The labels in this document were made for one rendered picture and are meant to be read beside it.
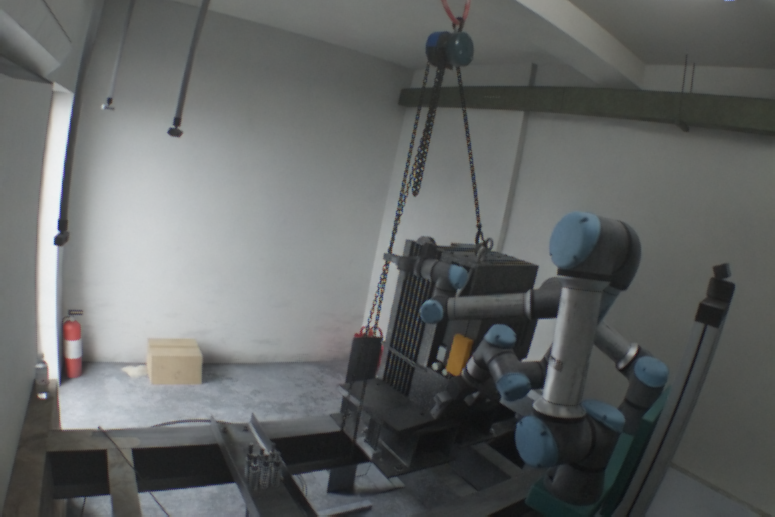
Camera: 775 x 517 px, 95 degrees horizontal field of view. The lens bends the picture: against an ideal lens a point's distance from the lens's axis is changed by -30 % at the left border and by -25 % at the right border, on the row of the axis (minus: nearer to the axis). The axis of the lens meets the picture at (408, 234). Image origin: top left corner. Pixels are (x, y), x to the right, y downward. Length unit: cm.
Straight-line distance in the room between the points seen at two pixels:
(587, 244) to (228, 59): 326
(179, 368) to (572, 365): 320
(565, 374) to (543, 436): 13
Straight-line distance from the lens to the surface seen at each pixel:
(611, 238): 93
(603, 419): 105
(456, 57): 179
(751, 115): 249
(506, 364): 113
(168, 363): 371
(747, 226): 255
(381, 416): 201
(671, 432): 116
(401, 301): 219
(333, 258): 424
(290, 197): 394
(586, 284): 91
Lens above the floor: 191
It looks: 7 degrees down
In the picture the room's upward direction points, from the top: 12 degrees clockwise
